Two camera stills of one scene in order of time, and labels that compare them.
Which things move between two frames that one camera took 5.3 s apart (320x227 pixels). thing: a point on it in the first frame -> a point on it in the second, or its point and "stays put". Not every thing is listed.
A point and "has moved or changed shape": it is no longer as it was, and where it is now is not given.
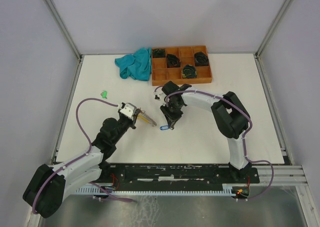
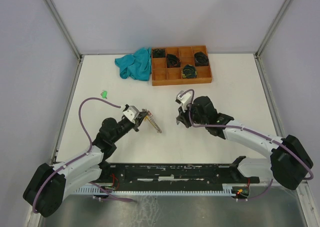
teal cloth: x=137 y=66 stays put
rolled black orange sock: x=173 y=61 stays put
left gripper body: x=124 y=124 -> x=136 y=124
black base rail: x=109 y=175 stays put
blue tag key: x=164 y=127 has moved or changed shape
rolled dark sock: x=158 y=53 stays put
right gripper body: x=172 y=111 -> x=186 y=117
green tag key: x=104 y=94 stays put
